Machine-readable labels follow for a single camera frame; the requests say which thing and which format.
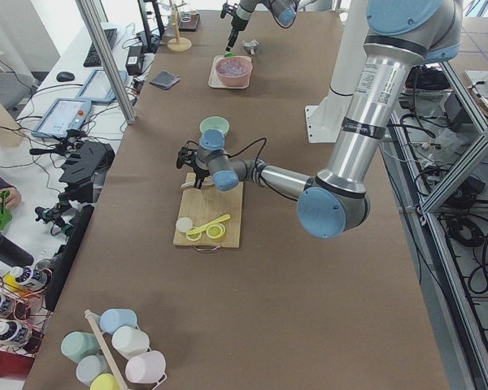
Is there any yellow plastic knife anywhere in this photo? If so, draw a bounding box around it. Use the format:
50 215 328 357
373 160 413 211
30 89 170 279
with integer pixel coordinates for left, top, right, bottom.
197 214 231 230

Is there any black water bottle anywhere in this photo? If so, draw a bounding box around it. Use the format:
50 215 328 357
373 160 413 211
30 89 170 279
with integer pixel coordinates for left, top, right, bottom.
0 232 34 267

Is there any pink cup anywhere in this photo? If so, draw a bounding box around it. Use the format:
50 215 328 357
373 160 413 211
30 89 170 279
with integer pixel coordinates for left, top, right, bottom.
125 350 167 384

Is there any mint green bowl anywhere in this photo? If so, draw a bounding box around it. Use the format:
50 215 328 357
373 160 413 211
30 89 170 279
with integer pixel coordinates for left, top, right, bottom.
199 116 230 137

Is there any cream serving tray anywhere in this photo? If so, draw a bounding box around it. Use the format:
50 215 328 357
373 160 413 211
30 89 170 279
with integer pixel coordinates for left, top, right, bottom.
208 55 250 89

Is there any wooden cutting board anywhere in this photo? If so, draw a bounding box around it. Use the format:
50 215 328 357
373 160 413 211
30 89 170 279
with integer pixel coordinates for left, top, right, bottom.
173 173 244 249

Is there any aluminium frame post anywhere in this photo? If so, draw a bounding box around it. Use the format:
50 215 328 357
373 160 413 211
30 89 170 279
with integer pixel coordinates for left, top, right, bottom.
76 0 136 125

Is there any black keyboard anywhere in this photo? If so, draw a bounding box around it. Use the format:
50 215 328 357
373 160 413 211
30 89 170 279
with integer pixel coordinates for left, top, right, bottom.
83 28 119 68

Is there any pink bowl with ice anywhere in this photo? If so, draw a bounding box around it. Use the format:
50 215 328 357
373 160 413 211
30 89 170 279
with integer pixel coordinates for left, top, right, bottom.
216 56 253 87

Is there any light blue cup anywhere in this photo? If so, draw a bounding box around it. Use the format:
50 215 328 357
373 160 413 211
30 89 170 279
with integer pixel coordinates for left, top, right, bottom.
99 308 137 335

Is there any grey blue cup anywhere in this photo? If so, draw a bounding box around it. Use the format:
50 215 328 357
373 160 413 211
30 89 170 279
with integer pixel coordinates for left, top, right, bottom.
76 355 110 386

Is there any white ceramic spoon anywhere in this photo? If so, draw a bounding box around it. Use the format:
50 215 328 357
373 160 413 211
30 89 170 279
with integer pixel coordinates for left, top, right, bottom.
181 179 214 189

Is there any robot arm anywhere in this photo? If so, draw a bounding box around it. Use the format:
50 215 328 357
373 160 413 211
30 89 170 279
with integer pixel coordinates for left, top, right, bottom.
220 0 299 52
176 1 462 239

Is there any wooden mug tree stand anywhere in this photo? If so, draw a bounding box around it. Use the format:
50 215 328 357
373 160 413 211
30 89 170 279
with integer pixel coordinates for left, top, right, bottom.
164 1 192 52

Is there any blue teach pendant near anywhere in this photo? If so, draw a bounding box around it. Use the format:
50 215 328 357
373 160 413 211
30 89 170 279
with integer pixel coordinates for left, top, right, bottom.
31 98 92 138

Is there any lemon slice upper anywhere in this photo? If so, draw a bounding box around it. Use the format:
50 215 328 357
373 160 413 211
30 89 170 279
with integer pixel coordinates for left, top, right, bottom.
185 227 206 242

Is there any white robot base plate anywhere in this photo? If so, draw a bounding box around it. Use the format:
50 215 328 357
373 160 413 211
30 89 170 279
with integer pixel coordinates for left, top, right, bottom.
304 101 346 143

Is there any white wire cup rack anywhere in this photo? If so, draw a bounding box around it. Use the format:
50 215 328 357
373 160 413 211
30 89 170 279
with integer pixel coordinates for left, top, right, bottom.
84 310 168 389

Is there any grey folded cloth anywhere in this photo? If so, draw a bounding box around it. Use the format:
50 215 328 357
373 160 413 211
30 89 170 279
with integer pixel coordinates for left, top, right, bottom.
150 71 181 90

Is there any steel ice scoop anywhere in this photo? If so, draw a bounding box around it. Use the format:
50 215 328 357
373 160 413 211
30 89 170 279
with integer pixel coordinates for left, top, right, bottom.
242 40 259 55

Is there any blue teach pendant far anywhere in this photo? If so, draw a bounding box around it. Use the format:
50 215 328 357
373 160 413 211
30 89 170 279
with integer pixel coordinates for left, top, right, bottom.
76 69 115 104

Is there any green plastic tool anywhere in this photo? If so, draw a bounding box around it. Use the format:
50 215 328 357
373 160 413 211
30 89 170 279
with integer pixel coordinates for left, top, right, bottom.
0 190 12 232

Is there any white cup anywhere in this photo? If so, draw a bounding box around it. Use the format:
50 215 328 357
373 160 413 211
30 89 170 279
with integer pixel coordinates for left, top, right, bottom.
111 326 150 360

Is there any pale green cup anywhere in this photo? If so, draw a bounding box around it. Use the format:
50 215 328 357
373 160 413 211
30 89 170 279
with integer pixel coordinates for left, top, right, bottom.
60 331 100 363

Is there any lemon slice lower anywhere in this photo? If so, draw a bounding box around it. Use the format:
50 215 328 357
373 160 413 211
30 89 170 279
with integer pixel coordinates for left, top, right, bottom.
205 223 226 240

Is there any black computer mouse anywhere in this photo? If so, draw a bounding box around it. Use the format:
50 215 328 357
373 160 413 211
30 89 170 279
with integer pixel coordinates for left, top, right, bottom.
56 71 75 82

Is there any yellow cup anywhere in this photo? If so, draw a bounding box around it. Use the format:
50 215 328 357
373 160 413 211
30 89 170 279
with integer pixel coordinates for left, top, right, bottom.
89 373 120 390

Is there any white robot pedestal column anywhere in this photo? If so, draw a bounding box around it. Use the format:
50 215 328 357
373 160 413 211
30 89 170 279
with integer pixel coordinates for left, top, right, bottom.
328 0 368 108

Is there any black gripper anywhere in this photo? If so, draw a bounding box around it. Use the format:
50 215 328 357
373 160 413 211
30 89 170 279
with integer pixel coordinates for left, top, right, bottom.
176 144 207 189
220 2 246 50

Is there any copper wire bottle basket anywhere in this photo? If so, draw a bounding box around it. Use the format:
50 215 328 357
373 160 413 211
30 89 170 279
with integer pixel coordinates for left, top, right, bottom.
0 266 51 356

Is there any blue teach pendant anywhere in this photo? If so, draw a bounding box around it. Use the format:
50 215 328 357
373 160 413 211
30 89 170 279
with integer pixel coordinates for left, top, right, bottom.
31 98 92 138
76 69 115 104

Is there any lemon slice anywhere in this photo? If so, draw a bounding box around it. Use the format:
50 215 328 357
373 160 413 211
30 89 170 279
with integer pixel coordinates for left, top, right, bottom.
185 227 206 242
205 223 226 240

